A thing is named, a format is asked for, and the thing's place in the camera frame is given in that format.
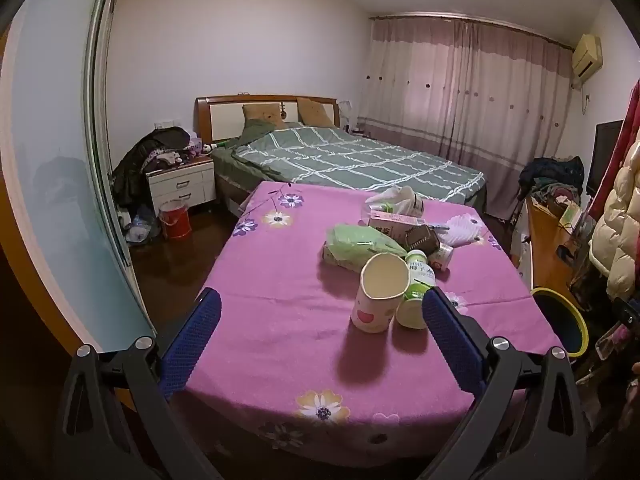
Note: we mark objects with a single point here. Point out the white puffer jacket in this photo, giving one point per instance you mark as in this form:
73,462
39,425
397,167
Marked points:
620,230

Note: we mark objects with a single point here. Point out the red bucket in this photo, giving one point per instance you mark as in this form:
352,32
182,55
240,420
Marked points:
175,220

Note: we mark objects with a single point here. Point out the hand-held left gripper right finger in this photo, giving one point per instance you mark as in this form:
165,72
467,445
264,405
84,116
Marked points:
450,335

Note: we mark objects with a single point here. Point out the green checked duvet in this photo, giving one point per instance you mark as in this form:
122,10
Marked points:
350,160

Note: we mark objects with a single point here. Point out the frosted sliding wardrobe door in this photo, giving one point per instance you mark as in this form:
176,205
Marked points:
50,160

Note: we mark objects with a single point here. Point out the red jacket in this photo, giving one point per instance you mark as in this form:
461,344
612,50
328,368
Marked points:
631,110

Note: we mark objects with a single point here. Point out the brown crumpled wrapper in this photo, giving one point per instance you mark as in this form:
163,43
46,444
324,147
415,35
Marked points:
420,237

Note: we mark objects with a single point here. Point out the navy bin yellow rim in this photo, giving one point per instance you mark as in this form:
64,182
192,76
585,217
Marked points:
565,320

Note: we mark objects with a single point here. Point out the pale green small box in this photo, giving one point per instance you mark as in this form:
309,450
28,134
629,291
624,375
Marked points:
571,216

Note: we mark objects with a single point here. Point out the wooden bed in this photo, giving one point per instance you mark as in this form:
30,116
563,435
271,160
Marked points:
225,120

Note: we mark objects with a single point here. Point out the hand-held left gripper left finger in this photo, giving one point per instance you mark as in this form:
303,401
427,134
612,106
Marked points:
195,340

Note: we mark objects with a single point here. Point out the white crumpled paper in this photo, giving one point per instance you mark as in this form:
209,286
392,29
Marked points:
462,227

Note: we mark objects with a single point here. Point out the green plastic bag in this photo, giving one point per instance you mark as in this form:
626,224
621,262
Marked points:
360,245

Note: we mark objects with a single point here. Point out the clear plastic bottles pile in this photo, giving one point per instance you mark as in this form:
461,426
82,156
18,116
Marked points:
140,227

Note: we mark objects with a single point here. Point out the cream air conditioner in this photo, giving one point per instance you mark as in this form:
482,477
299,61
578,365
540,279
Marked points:
586,55

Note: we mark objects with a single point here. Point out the dark clothes pile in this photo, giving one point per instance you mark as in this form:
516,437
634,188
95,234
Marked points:
135,160

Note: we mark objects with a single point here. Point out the brown pillow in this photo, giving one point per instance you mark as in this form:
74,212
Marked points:
262,114
315,112

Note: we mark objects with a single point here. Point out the white paper cup pink hearts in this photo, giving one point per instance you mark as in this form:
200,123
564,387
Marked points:
375,310

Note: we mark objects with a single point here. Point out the mixed clothes heap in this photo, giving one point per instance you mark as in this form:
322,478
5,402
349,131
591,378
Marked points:
550,175

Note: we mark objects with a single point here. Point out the white nightstand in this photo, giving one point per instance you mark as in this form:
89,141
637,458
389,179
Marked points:
180,185

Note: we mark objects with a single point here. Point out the pink beige curtain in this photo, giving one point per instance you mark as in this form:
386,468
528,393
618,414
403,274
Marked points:
465,110

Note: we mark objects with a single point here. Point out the white crumpled tissue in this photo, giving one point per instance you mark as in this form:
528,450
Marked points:
392,195

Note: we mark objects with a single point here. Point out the small white printed cup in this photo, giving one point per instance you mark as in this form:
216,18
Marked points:
440,257

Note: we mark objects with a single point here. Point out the black television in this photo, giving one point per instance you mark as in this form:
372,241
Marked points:
605,155

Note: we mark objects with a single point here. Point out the pink white drink carton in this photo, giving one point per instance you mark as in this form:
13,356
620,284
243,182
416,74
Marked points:
395,220

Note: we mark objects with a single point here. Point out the wooden desk cabinet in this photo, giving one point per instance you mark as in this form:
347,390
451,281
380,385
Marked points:
547,255

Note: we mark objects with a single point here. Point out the white bottle large green label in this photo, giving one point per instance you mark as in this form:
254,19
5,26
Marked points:
412,305

